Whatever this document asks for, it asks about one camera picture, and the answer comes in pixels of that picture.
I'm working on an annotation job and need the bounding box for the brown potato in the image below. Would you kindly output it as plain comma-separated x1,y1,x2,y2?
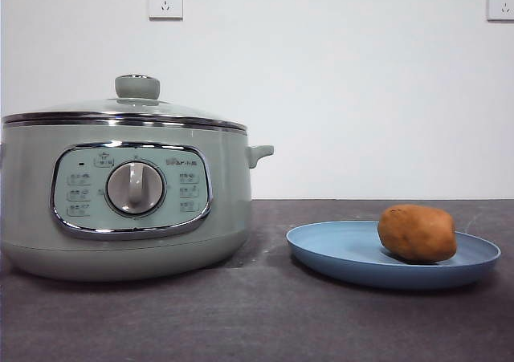
377,203,458,265

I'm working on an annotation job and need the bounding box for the white wall socket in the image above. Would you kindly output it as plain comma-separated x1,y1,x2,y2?
149,0,184,21
487,0,514,22

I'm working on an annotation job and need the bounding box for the pale green electric steamer pot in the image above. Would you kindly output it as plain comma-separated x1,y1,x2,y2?
0,124,275,282

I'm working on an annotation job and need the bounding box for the blue round plate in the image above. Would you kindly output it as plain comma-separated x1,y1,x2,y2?
285,220,502,291

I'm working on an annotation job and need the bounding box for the glass lid with green knob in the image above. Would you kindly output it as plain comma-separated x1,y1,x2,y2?
1,74,248,132

